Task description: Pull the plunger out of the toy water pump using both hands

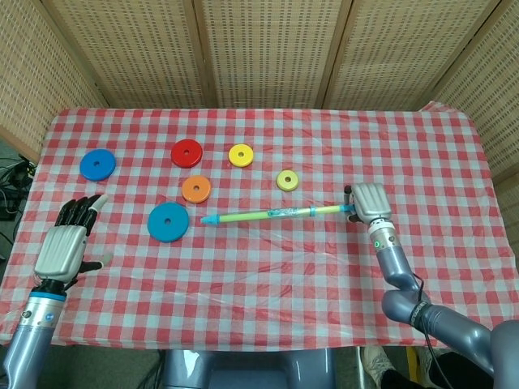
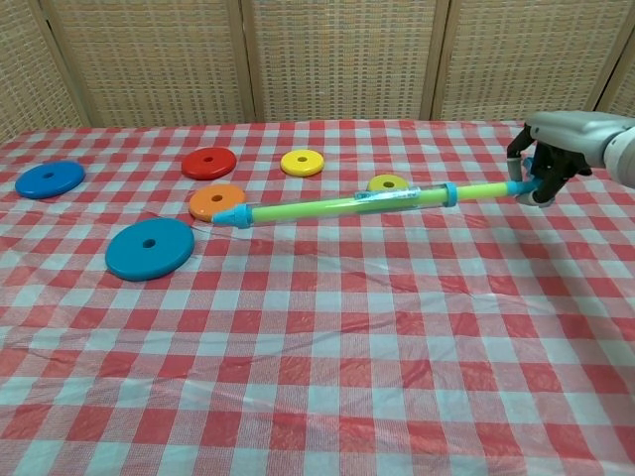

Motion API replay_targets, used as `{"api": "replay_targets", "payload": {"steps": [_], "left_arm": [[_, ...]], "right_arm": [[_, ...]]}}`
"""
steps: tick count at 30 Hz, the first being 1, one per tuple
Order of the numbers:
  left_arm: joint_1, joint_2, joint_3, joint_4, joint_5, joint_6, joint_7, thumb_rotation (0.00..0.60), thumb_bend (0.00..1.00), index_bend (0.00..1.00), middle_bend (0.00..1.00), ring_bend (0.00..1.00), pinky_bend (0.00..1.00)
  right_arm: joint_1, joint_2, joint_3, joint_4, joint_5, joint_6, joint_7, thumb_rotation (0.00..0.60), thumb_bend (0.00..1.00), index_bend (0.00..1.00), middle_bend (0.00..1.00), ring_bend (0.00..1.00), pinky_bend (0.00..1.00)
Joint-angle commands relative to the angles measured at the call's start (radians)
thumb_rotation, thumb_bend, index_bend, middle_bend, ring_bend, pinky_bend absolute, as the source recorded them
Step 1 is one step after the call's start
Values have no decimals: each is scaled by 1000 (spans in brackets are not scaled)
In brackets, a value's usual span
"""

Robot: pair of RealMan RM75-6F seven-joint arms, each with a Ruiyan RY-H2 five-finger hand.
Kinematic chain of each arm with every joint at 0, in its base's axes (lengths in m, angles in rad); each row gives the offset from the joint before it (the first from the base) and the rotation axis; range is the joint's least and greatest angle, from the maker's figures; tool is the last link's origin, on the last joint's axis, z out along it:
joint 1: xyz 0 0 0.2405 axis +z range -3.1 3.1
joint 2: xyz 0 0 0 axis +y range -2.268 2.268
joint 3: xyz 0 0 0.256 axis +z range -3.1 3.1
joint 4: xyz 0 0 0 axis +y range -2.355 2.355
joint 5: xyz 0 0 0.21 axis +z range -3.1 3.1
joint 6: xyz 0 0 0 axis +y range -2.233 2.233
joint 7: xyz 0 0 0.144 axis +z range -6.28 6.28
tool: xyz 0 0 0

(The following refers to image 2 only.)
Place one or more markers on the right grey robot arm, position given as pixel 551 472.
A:
pixel 622 158

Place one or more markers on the medium blue disc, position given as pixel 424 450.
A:
pixel 35 186

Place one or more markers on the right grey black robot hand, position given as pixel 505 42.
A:
pixel 570 131

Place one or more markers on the large teal blue disc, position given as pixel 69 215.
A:
pixel 129 258

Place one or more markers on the red disc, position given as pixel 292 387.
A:
pixel 220 166

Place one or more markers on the small olive yellow disc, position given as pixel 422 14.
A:
pixel 377 182

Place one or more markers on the orange disc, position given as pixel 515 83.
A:
pixel 208 208

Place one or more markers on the bamboo folding screen panel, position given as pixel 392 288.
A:
pixel 342 54
pixel 624 84
pixel 526 54
pixel 149 54
pixel 25 64

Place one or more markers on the red white checkered tablecloth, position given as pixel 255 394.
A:
pixel 317 372

